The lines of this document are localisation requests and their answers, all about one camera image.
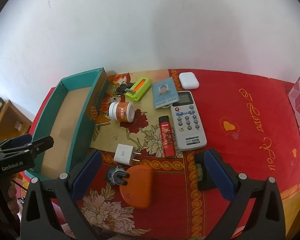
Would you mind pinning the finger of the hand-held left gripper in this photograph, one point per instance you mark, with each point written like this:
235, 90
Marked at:
20, 139
42, 143

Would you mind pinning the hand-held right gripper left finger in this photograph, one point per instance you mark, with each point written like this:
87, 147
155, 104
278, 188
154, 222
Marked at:
86, 177

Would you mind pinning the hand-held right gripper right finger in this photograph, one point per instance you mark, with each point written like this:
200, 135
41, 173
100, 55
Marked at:
220, 177

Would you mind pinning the teal cardboard box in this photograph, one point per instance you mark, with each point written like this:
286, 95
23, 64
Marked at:
65, 125

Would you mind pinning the white charger plug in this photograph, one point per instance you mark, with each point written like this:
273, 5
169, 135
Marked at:
122, 153

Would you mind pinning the orange toy with penguin figure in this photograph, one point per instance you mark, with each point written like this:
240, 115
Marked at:
138, 187

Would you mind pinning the white remote control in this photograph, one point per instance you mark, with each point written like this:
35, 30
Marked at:
188, 122

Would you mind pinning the red lighter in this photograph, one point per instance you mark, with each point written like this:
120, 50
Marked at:
167, 137

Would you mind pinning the orange jar with white lid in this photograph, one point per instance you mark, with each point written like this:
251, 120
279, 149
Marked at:
121, 112

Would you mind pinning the bunch of keys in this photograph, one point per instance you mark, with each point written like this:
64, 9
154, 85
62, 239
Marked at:
122, 88

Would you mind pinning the green case with orange strip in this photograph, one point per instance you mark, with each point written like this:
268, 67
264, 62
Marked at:
137, 96

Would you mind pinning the small clear item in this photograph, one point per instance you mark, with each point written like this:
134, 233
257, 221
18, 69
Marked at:
18, 125

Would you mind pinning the wooden shelf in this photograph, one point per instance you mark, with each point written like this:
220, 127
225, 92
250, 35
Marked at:
7, 120

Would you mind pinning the red heart-embroidered blanket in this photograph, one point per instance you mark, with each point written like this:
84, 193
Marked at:
252, 135

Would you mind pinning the floral printed cloth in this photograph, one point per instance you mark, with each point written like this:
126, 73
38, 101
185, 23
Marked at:
145, 135

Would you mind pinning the blue photo card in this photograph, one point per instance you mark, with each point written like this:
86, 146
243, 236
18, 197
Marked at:
165, 93

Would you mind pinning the white earbuds case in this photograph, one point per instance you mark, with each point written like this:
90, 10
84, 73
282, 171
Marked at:
188, 80

